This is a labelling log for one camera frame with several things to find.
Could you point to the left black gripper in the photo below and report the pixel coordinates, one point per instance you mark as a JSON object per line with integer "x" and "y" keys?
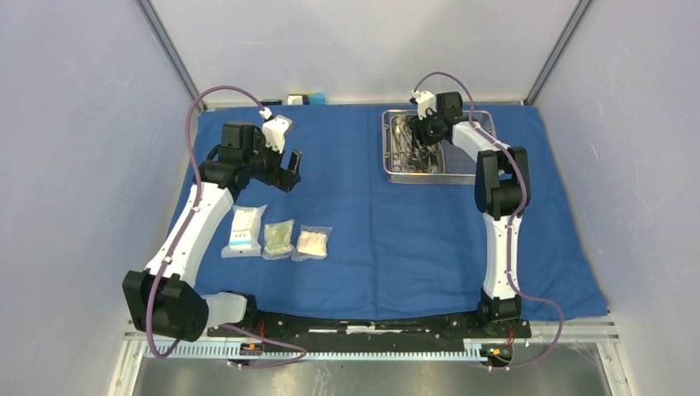
{"x": 281, "y": 178}

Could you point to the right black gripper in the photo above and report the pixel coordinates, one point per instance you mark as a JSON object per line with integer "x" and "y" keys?
{"x": 418, "y": 130}

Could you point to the wire mesh instrument basket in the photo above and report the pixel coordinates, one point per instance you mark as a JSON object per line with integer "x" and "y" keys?
{"x": 460, "y": 165}

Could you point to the blue surgical drape cloth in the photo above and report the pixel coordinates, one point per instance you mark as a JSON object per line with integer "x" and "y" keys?
{"x": 402, "y": 251}

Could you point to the green packet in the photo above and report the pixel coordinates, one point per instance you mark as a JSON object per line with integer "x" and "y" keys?
{"x": 277, "y": 240}

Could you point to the beige gauze packet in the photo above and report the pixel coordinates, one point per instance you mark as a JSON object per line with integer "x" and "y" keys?
{"x": 312, "y": 243}

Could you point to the white blue labelled packet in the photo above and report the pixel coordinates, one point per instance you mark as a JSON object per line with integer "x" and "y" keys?
{"x": 244, "y": 233}

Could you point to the surgical scissors forceps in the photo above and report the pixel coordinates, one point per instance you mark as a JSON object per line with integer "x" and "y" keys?
{"x": 401, "y": 157}

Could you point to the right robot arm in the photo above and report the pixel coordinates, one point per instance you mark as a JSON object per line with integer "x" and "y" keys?
{"x": 501, "y": 194}

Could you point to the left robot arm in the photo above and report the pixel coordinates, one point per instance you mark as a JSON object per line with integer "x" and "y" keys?
{"x": 161, "y": 298}

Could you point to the stainless steel inner tray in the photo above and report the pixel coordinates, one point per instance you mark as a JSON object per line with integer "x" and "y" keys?
{"x": 395, "y": 118}

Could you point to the white yellow small object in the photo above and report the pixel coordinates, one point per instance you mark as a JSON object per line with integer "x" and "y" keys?
{"x": 300, "y": 99}

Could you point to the blue small block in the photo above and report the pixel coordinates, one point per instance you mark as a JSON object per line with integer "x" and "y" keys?
{"x": 317, "y": 99}

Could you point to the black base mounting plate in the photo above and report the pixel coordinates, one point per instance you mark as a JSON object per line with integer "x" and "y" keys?
{"x": 445, "y": 332}

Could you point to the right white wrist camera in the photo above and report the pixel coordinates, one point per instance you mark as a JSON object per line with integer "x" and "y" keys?
{"x": 425, "y": 102}

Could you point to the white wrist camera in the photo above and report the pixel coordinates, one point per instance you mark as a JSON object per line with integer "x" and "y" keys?
{"x": 275, "y": 131}
{"x": 425, "y": 102}

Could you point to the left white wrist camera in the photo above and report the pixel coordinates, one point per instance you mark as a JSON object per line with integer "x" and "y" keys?
{"x": 275, "y": 131}

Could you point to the white slotted cable duct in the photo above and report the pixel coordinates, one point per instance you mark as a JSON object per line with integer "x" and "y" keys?
{"x": 237, "y": 350}

